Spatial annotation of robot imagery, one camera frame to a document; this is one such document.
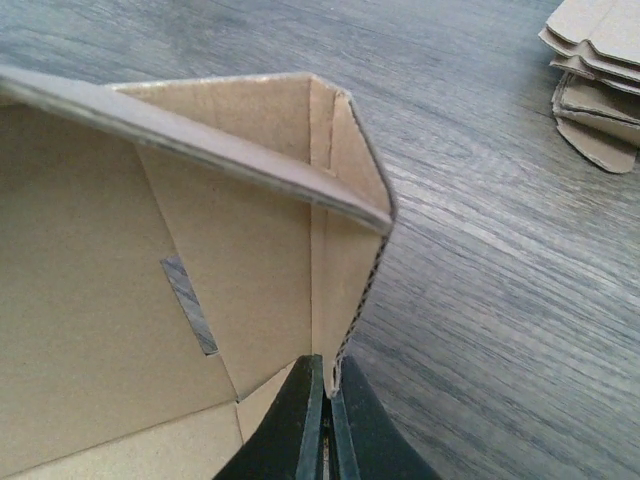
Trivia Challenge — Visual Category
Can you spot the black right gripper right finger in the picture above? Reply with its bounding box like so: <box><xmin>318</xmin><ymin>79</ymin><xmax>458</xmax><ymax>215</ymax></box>
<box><xmin>329</xmin><ymin>356</ymin><xmax>440</xmax><ymax>480</ymax></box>

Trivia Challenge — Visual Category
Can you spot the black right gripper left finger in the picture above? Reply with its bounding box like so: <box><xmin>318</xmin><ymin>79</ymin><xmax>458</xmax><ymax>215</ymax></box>
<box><xmin>214</xmin><ymin>355</ymin><xmax>324</xmax><ymax>480</ymax></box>

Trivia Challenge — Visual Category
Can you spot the stack of flat cardboard blanks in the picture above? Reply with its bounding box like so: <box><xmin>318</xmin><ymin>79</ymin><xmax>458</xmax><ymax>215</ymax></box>
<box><xmin>538</xmin><ymin>0</ymin><xmax>639</xmax><ymax>174</ymax></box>

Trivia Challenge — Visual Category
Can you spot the cardboard box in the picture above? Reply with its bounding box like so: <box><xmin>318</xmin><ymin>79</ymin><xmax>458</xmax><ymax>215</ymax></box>
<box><xmin>1</xmin><ymin>65</ymin><xmax>397</xmax><ymax>479</ymax></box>

